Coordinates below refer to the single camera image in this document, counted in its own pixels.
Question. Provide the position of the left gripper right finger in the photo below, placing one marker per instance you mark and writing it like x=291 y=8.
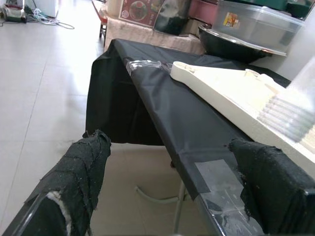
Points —
x=270 y=177

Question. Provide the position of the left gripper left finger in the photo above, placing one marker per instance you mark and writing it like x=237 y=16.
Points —
x=78 y=167

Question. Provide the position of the white plastic table leg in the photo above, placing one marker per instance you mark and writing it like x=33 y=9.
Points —
x=290 y=115

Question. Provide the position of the white plastic tabletop panel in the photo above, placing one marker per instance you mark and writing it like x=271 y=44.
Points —
x=221 y=88

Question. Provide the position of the black table cloth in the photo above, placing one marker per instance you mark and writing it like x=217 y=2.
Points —
x=172 y=110

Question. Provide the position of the crumpled clear tape strip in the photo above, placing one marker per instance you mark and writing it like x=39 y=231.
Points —
x=142 y=64

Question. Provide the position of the black wok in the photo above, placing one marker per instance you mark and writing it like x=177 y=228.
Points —
x=221 y=46

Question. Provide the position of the beige cloth covered bench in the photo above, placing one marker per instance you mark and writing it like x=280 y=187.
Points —
x=137 y=34

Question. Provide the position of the clear plastic container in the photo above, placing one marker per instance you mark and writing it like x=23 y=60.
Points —
x=251 y=27

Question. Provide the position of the orange lid storage box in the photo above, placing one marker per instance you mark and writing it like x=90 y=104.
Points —
x=137 y=9

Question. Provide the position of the black bag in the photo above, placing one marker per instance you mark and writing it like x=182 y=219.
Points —
x=172 y=22

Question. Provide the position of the pink storage box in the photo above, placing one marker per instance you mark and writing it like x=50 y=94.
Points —
x=201 y=9

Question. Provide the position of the grey folding table frame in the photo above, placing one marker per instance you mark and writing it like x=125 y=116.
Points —
x=179 y=209

